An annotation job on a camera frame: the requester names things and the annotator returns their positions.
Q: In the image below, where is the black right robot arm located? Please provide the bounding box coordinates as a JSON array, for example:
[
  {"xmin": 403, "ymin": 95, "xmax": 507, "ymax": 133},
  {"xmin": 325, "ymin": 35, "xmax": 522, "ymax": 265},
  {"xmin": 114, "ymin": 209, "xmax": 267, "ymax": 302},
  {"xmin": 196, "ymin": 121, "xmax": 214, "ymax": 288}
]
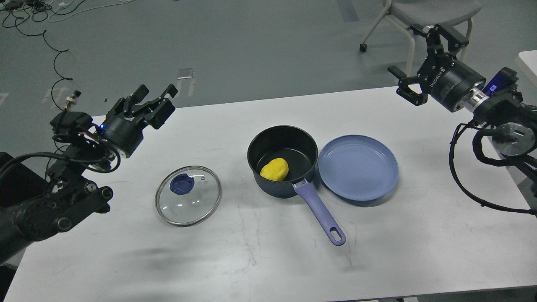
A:
[{"xmin": 388, "ymin": 23, "xmax": 536, "ymax": 215}]

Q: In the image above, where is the white cable on floor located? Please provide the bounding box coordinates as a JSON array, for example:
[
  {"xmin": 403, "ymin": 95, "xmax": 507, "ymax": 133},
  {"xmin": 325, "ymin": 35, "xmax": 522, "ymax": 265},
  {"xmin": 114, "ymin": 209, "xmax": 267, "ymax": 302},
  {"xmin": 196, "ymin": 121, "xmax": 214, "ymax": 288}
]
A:
[{"xmin": 47, "ymin": 0, "xmax": 139, "ymax": 23}]

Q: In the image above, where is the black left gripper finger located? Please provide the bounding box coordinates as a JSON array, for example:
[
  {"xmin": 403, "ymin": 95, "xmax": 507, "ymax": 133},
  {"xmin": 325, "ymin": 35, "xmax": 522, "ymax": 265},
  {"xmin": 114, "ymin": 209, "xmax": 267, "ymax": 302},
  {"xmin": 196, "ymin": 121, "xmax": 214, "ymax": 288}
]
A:
[
  {"xmin": 133, "ymin": 84, "xmax": 178, "ymax": 130},
  {"xmin": 106, "ymin": 84, "xmax": 150, "ymax": 120}
]

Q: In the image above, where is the yellow potato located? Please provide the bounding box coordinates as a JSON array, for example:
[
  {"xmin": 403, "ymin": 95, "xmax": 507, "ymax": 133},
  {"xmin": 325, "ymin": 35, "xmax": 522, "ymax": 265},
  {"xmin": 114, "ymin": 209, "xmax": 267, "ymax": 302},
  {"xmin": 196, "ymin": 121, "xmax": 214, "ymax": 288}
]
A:
[{"xmin": 259, "ymin": 157, "xmax": 289, "ymax": 182}]

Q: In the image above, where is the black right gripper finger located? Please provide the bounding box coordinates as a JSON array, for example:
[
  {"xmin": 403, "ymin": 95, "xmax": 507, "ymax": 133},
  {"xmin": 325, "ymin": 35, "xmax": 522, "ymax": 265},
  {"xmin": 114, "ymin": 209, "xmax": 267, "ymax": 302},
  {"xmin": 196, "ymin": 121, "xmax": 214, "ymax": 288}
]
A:
[
  {"xmin": 410, "ymin": 23, "xmax": 469, "ymax": 61},
  {"xmin": 387, "ymin": 65, "xmax": 431, "ymax": 106}
]

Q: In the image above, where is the black box at left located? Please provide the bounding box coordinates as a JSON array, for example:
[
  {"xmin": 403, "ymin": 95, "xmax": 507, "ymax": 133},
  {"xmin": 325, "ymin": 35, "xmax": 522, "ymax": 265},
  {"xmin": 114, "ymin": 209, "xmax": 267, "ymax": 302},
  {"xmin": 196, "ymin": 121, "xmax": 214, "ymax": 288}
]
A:
[{"xmin": 0, "ymin": 163, "xmax": 48, "ymax": 210}]

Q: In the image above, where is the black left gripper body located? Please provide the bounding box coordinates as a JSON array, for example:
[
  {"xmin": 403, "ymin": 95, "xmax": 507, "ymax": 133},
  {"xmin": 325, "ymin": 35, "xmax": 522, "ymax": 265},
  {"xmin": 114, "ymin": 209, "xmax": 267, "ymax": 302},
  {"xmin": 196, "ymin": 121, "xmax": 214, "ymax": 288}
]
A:
[{"xmin": 97, "ymin": 115, "xmax": 145, "ymax": 159}]

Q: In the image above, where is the white side table corner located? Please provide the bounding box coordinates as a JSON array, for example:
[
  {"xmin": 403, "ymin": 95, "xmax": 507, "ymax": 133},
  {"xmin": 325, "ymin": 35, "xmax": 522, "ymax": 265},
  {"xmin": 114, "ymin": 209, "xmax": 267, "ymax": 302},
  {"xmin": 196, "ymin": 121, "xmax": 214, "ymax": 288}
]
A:
[{"xmin": 515, "ymin": 50, "xmax": 537, "ymax": 86}]

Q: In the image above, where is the blue plate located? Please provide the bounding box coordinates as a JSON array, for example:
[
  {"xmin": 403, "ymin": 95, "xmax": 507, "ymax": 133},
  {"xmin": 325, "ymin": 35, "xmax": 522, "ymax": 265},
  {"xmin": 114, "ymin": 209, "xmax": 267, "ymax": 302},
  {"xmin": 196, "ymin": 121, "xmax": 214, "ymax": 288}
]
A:
[{"xmin": 317, "ymin": 135, "xmax": 399, "ymax": 201}]

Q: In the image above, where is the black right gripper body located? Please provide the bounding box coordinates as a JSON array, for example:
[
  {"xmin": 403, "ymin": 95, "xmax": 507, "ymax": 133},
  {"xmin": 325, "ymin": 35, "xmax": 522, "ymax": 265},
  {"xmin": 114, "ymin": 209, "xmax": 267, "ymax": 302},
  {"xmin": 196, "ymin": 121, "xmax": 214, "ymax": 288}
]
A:
[{"xmin": 420, "ymin": 54, "xmax": 486, "ymax": 112}]

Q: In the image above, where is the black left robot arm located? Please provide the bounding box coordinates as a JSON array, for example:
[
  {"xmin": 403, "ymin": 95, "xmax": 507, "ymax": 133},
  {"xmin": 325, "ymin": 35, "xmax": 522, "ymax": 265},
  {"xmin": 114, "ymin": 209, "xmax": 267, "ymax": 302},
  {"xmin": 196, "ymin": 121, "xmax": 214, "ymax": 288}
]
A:
[{"xmin": 1, "ymin": 84, "xmax": 178, "ymax": 263}]

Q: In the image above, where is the black cable on floor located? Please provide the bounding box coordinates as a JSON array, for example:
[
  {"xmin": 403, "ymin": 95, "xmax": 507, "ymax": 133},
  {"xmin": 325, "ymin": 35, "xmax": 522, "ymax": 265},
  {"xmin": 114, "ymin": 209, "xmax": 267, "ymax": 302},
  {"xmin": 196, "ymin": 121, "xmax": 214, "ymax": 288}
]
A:
[{"xmin": 2, "ymin": 0, "xmax": 89, "ymax": 113}]

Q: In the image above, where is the dark blue saucepan purple handle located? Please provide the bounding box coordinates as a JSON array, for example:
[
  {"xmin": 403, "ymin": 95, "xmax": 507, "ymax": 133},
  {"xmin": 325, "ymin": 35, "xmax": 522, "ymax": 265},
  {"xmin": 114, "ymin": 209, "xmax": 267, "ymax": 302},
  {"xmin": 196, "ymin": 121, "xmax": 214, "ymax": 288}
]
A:
[{"xmin": 247, "ymin": 125, "xmax": 347, "ymax": 246}]

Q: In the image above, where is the glass pot lid blue knob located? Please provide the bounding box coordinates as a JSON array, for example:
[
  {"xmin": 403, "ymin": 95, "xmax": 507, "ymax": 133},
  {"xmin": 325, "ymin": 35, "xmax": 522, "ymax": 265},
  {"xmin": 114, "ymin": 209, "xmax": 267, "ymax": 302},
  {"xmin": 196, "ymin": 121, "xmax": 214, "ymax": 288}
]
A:
[{"xmin": 155, "ymin": 165, "xmax": 222, "ymax": 228}]

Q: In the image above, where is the grey office chair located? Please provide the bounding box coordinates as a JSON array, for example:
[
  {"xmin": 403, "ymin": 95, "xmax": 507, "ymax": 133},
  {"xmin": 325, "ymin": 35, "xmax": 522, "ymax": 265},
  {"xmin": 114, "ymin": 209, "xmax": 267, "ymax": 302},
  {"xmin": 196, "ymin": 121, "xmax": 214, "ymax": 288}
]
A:
[{"xmin": 359, "ymin": 0, "xmax": 482, "ymax": 74}]

